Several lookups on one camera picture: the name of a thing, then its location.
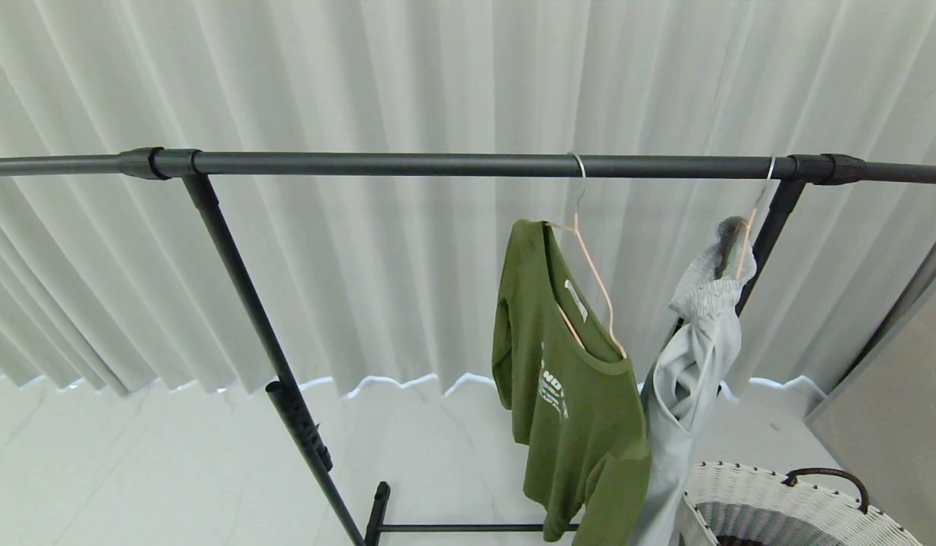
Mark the pink clothes hanger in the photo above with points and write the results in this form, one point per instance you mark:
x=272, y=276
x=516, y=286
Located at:
x=749, y=235
x=593, y=265

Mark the green long-sleeved shirt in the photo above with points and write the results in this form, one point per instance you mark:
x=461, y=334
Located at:
x=582, y=425

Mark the pale grey shorts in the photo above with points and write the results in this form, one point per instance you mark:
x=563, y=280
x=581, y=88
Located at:
x=695, y=364

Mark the black clothes rack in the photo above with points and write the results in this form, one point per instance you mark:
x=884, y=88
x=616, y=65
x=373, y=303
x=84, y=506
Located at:
x=438, y=164

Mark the white laundry basket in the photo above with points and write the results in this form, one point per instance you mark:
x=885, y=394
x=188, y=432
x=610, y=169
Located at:
x=756, y=493

